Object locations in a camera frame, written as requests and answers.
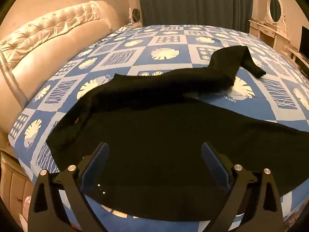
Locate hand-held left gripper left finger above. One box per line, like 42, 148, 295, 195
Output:
28, 142, 109, 232

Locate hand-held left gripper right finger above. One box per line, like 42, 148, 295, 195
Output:
201, 142, 283, 232

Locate black pants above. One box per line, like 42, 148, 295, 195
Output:
46, 45, 309, 221

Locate blue patterned bedsheet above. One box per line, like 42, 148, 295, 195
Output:
8, 24, 309, 232

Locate cream tufted headboard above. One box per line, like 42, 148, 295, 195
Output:
0, 0, 121, 136

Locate cream television stand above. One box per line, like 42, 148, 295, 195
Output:
285, 45, 309, 76

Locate cream dressing table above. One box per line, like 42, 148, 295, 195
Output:
249, 19, 290, 49

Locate black television screen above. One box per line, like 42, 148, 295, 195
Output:
299, 25, 309, 59

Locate dark curtain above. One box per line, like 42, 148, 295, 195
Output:
136, 0, 254, 33

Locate oval vanity mirror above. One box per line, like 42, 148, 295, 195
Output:
266, 0, 287, 25

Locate cream bed frame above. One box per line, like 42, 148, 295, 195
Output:
0, 147, 35, 232

